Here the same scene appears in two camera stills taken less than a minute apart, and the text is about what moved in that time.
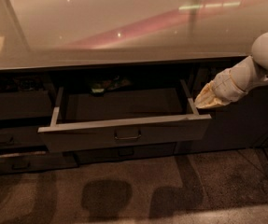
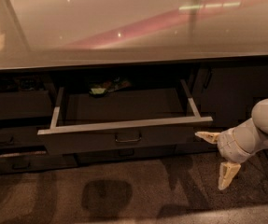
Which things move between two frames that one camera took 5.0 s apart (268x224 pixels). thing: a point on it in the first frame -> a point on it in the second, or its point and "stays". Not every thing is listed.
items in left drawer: [26, 83] stays
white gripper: [223, 85] -> [229, 147]
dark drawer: [87, 118] stays
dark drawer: [30, 161] stays
